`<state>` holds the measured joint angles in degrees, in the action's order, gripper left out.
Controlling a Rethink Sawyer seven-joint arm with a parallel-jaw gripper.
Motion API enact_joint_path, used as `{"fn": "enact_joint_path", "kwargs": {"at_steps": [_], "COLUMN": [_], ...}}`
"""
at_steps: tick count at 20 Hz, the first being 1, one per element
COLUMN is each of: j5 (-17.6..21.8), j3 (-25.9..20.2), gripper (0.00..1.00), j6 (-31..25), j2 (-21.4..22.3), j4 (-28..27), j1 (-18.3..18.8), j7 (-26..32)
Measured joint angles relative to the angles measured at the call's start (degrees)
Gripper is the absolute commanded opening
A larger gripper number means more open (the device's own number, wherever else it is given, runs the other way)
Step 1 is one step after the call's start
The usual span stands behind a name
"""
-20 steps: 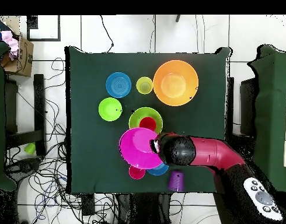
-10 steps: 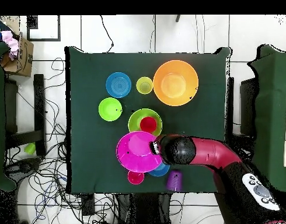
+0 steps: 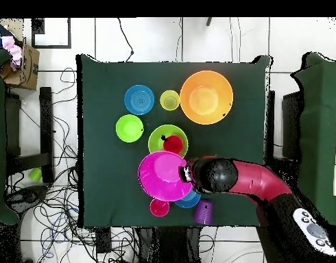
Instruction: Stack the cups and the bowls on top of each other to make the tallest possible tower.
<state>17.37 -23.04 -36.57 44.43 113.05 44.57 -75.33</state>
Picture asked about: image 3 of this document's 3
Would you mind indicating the large pink plastic bowl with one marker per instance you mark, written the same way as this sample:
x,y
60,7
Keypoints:
x,y
162,175

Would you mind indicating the blue plastic bowl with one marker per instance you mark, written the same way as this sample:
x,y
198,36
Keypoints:
x,y
191,201
139,99

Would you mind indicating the red plastic cup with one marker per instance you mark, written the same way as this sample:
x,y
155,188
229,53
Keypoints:
x,y
173,143

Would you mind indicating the purple plastic cup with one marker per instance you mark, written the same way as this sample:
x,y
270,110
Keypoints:
x,y
204,212

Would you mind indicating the crimson pink plastic cup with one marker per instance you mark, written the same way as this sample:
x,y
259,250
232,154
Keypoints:
x,y
159,208

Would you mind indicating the large green plastic bowl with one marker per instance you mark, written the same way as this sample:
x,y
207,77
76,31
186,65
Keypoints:
x,y
157,139

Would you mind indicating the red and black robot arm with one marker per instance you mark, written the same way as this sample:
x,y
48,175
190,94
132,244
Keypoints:
x,y
255,180

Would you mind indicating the small green plastic bowl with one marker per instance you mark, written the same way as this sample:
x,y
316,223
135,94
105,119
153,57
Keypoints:
x,y
129,128

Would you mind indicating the yellow plastic cup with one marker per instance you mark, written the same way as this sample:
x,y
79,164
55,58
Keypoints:
x,y
170,100

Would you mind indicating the orange plastic bowl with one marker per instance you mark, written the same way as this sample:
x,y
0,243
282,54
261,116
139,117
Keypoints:
x,y
206,97

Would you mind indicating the dark green table cloth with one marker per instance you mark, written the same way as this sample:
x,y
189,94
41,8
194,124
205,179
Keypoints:
x,y
107,137

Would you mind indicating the black power strip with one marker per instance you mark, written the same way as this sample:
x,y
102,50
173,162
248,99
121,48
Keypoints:
x,y
103,241

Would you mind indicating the black box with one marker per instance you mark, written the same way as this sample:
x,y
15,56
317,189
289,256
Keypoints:
x,y
291,123

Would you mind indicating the black metal stand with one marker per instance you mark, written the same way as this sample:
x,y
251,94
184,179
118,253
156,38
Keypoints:
x,y
46,123

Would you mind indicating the green cup on floor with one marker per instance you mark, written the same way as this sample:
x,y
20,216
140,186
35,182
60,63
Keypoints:
x,y
35,174

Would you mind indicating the black base with knob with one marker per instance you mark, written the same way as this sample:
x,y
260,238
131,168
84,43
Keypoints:
x,y
28,196

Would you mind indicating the brown cardboard box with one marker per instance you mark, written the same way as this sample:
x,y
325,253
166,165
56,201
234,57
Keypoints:
x,y
30,71

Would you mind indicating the pink cloth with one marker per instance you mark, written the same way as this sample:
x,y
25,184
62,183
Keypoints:
x,y
13,49

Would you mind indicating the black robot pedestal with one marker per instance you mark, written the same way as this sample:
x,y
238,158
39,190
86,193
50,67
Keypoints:
x,y
170,246

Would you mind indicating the black square frame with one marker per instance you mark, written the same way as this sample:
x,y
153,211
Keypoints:
x,y
37,27

